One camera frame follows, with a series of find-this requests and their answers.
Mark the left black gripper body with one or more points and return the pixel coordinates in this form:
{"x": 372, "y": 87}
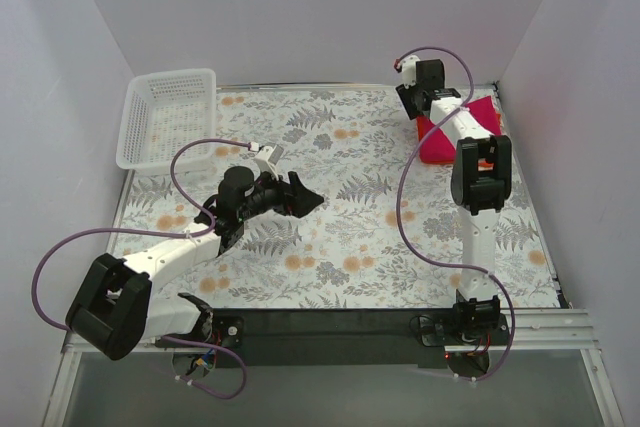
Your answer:
{"x": 290, "y": 195}

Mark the floral table mat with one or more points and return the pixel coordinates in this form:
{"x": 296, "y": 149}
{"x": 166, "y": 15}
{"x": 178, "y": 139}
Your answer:
{"x": 387, "y": 235}

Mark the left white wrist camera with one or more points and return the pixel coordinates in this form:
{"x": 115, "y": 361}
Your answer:
{"x": 266, "y": 157}

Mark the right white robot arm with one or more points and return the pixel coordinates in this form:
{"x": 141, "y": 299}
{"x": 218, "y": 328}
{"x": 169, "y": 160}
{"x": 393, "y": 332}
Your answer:
{"x": 481, "y": 183}

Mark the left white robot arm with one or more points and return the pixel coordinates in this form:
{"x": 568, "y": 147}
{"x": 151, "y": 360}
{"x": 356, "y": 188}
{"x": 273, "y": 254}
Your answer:
{"x": 116, "y": 305}

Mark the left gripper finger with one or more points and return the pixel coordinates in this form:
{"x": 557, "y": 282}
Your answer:
{"x": 292, "y": 185}
{"x": 304, "y": 204}

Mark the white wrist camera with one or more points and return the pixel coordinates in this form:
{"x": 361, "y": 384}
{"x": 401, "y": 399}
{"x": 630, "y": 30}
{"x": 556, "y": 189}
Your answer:
{"x": 266, "y": 157}
{"x": 406, "y": 68}

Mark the pink t shirt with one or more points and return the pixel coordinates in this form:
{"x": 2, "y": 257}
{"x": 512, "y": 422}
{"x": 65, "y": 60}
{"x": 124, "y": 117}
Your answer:
{"x": 483, "y": 106}

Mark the folded orange t shirt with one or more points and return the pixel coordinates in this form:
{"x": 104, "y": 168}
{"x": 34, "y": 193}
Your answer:
{"x": 438, "y": 150}

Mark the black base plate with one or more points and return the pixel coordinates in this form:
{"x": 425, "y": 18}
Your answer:
{"x": 339, "y": 337}

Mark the white plastic basket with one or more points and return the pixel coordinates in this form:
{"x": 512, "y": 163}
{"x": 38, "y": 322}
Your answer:
{"x": 162, "y": 113}

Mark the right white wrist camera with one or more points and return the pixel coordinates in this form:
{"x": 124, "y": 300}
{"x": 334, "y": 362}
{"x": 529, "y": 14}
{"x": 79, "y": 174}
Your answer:
{"x": 406, "y": 68}

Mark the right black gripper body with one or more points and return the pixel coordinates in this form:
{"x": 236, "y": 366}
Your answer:
{"x": 410, "y": 100}

